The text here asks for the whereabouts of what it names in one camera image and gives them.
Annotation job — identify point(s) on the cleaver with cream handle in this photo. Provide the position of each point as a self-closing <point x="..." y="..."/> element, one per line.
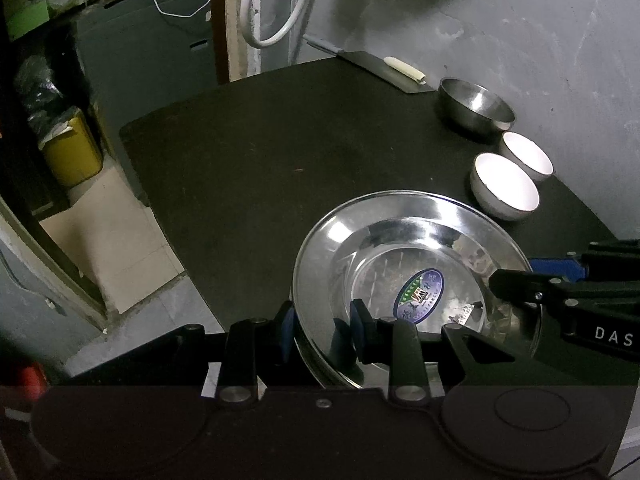
<point x="371" y="64"/>

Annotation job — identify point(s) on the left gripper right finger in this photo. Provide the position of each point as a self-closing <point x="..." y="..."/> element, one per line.
<point x="399" y="345"/>

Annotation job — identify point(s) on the red bottle cap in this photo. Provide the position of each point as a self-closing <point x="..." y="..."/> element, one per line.
<point x="34" y="382"/>

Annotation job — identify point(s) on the steel bowl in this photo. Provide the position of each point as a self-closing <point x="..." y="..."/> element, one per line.
<point x="474" y="107"/>

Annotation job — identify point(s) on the large steel plate with sticker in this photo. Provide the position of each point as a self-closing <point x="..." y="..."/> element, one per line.
<point x="417" y="256"/>

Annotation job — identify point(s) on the green box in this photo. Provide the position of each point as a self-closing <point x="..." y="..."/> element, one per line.
<point x="28" y="19"/>

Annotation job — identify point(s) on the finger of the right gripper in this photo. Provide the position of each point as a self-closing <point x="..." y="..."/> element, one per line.
<point x="519" y="287"/>
<point x="600" y="262"/>

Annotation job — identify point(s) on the yellow bin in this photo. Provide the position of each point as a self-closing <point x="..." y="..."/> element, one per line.
<point x="70" y="150"/>

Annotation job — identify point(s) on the white bowl red rim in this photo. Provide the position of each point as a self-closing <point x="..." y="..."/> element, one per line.
<point x="524" y="152"/>

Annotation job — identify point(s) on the dark cabinet box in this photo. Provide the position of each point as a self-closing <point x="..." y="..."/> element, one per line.
<point x="140" y="55"/>

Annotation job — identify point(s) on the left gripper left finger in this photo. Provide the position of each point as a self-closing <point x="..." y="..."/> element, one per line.
<point x="259" y="356"/>

